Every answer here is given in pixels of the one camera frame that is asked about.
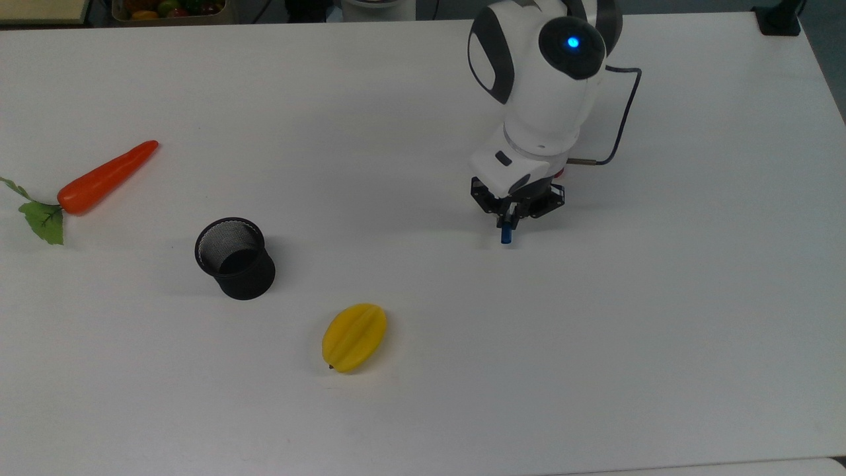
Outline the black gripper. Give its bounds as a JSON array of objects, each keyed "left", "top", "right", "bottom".
[{"left": 471, "top": 175, "right": 566, "bottom": 229}]

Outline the round grey robot base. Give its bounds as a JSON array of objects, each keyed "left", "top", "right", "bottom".
[{"left": 340, "top": 0, "right": 417, "bottom": 22}]

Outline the yellow toy starfruit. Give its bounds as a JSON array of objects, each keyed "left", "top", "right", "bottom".
[{"left": 321, "top": 303, "right": 388, "bottom": 374}]

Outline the black mesh pen cup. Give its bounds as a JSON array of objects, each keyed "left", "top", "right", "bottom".
[{"left": 194, "top": 217, "right": 276, "bottom": 301}]

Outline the black clamp stand base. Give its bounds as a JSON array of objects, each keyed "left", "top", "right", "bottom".
[{"left": 753, "top": 0, "right": 804, "bottom": 37}]

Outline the clear bin of toy food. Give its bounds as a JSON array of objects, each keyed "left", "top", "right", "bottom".
[{"left": 111, "top": 0, "right": 229, "bottom": 26}]

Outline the orange toy carrot with leaves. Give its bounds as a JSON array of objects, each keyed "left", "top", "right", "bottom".
[{"left": 0, "top": 139, "right": 160, "bottom": 246}]

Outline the light wooden board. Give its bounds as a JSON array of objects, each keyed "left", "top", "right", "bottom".
[{"left": 0, "top": 0, "right": 91, "bottom": 26}]

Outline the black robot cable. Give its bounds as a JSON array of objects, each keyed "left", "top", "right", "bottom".
[{"left": 566, "top": 65, "right": 643, "bottom": 166}]

